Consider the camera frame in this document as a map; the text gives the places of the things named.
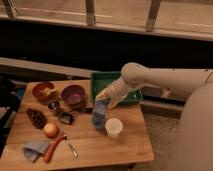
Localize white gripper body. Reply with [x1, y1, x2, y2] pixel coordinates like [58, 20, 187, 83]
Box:
[95, 78, 133, 109]

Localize grey blue sponge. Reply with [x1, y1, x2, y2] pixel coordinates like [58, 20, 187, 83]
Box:
[92, 99, 110, 116]

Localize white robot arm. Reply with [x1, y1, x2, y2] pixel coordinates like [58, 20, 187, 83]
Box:
[95, 62, 213, 171]

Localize blue plastic cup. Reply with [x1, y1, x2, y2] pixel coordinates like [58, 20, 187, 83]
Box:
[92, 113, 105, 129]

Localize white plastic cup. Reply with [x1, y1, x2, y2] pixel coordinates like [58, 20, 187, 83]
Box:
[105, 118, 123, 138]

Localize small metal cup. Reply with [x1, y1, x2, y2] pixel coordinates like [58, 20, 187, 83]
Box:
[48, 101, 60, 116]

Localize green plastic bin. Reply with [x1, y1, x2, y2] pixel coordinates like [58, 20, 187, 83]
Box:
[90, 71, 143, 105]

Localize black marker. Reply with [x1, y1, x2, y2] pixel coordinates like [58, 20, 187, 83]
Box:
[83, 108, 93, 113]

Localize purple bowl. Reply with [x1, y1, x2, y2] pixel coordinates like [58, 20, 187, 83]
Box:
[61, 85, 86, 106]

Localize black small box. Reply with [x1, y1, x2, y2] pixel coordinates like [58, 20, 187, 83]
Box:
[59, 113, 74, 125]

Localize yellow object in orange bowl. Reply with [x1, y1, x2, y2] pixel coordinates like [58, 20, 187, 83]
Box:
[42, 88, 56, 97]

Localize small metal utensil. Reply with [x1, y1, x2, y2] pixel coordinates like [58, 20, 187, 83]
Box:
[68, 143, 79, 158]

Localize orange fruit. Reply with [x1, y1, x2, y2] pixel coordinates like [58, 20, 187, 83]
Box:
[43, 123, 59, 138]

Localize orange bowl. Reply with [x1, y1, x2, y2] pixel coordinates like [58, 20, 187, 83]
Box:
[32, 82, 56, 103]

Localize blue grey cloth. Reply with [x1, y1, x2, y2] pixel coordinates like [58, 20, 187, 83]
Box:
[22, 140, 50, 162]

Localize red handled tool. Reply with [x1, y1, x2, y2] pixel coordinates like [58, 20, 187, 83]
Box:
[43, 134, 67, 163]

